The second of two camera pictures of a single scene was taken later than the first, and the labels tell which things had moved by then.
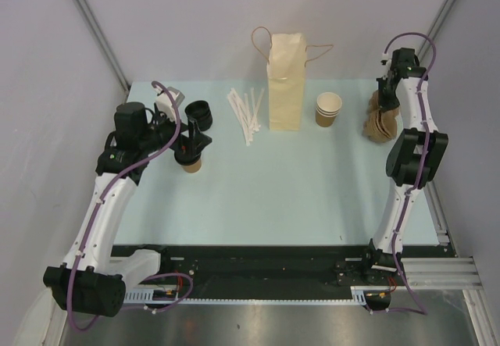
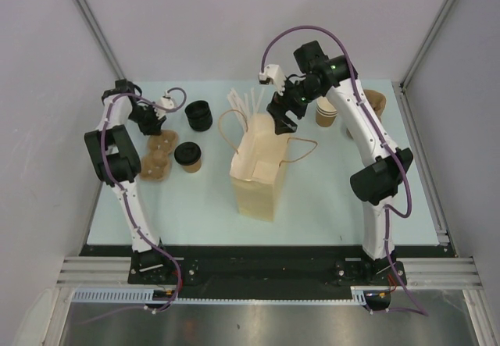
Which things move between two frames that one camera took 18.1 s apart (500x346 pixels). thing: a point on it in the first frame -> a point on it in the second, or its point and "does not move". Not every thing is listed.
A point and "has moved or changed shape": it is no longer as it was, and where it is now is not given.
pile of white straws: [246, 113] does not move
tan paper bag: [287, 74] has moved or changed shape
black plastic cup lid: [187, 157] does not move
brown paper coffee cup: [193, 168] does not move
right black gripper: [383, 103] -> [281, 104]
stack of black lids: [201, 111] does not move
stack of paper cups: [328, 105] does not move
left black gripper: [196, 140] -> [155, 126]
